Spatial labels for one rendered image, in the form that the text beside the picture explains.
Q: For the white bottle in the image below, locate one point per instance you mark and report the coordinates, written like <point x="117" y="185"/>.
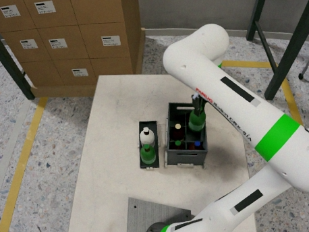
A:
<point x="147" y="137"/>

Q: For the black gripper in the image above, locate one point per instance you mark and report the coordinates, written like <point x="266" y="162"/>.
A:
<point x="197" y="103"/>

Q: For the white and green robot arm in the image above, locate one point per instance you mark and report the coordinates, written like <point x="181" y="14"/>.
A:
<point x="281" y="141"/>

